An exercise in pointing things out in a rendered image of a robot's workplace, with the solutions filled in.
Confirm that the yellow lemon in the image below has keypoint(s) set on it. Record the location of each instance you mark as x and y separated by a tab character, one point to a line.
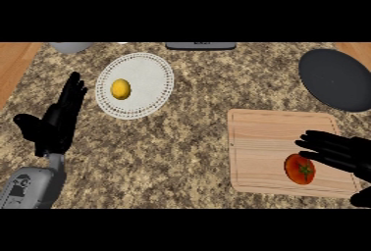
120	89

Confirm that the grey round container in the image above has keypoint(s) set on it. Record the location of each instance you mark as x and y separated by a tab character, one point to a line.
70	46

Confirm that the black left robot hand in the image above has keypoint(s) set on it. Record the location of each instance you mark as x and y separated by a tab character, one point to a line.
60	121

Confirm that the red tomato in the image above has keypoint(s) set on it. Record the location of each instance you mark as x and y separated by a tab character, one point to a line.
299	169

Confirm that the dark grey pan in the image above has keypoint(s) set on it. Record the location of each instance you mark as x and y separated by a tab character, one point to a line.
334	79

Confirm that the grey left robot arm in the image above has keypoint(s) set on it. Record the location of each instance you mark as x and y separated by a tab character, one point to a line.
29	186

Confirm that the dark grey flat appliance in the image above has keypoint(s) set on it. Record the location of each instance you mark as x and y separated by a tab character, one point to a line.
200	45

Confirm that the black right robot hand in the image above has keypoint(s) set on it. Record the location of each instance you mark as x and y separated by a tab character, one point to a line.
343	151

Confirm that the wooden cutting board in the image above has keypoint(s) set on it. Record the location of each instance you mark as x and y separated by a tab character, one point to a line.
271	150

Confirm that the white round placemat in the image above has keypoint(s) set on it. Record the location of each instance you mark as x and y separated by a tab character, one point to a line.
135	85

